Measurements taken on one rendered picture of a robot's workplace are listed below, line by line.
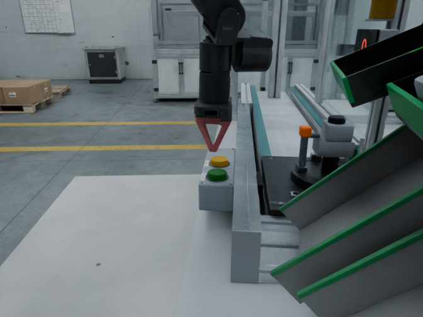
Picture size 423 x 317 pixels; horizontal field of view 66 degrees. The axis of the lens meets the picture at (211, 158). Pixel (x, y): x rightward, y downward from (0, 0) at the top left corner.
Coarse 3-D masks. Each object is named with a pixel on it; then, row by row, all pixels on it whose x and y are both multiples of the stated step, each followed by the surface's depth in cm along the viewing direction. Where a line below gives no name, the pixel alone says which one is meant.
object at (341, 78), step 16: (416, 32) 32; (368, 48) 34; (384, 48) 34; (400, 48) 33; (416, 48) 33; (336, 64) 35; (352, 64) 35; (368, 64) 34; (384, 64) 23; (400, 64) 23; (416, 64) 22; (336, 80) 34; (352, 80) 24; (368, 80) 24; (384, 80) 23; (352, 96) 24; (368, 96) 24; (384, 96) 24
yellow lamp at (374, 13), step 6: (372, 0) 67; (378, 0) 65; (384, 0) 65; (390, 0) 64; (396, 0) 65; (372, 6) 67; (378, 6) 66; (384, 6) 65; (390, 6) 65; (396, 6) 66; (372, 12) 67; (378, 12) 66; (384, 12) 65; (390, 12) 65; (372, 18) 67; (378, 18) 67; (384, 18) 67; (390, 18) 67
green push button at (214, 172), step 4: (208, 172) 65; (212, 172) 65; (216, 172) 65; (220, 172) 65; (224, 172) 65; (208, 176) 65; (212, 176) 64; (216, 176) 64; (220, 176) 64; (224, 176) 64; (216, 180) 64; (220, 180) 64
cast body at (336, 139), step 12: (324, 120) 59; (336, 120) 57; (324, 132) 58; (336, 132) 57; (348, 132) 56; (324, 144) 58; (336, 144) 57; (348, 144) 57; (324, 156) 58; (336, 156) 58; (348, 156) 58
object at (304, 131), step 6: (300, 126) 59; (306, 126) 59; (300, 132) 58; (306, 132) 58; (306, 138) 59; (300, 144) 60; (306, 144) 59; (300, 150) 60; (306, 150) 60; (300, 156) 60; (306, 156) 60; (300, 162) 61
